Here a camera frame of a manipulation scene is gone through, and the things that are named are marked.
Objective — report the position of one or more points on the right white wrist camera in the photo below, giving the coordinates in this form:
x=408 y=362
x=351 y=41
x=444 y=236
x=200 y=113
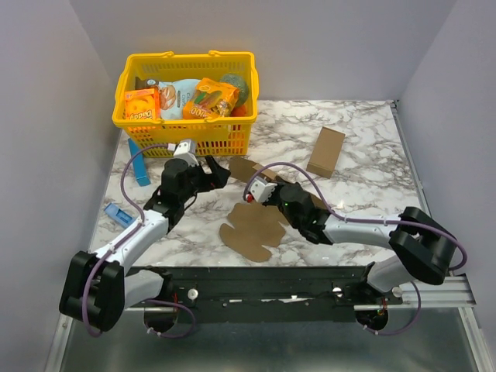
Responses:
x=259 y=190

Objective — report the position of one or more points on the small blue flat box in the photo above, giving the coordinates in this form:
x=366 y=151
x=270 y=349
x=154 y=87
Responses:
x=118 y=215

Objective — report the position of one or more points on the light blue chips bag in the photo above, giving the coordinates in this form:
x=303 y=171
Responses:
x=173 y=95

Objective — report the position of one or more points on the tall blue box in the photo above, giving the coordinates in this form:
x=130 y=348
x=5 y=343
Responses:
x=138 y=163

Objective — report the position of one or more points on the small orange fruit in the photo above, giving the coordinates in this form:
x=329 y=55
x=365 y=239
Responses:
x=239 y=111

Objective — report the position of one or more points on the green round melon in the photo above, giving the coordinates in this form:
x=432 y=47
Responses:
x=238 y=82

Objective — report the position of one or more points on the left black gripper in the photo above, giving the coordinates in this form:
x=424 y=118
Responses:
x=215 y=180

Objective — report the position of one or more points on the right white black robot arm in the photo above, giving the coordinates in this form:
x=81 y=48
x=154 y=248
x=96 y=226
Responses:
x=422 y=248

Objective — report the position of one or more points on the brown cardboard box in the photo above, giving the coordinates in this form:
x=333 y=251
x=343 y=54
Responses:
x=325 y=152
x=252 y=226

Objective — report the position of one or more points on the yellow plastic shopping basket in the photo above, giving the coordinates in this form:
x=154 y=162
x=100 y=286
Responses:
x=224 y=136

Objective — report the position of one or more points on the folded brown cardboard box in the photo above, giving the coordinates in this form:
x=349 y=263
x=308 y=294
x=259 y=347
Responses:
x=325 y=152

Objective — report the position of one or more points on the orange Daddy snack box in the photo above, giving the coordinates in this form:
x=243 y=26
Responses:
x=142 y=104

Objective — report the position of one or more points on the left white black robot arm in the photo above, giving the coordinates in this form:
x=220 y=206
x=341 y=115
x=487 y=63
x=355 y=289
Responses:
x=95 y=286

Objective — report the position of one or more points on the orange candy bag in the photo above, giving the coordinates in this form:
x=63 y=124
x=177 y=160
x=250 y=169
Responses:
x=211 y=100

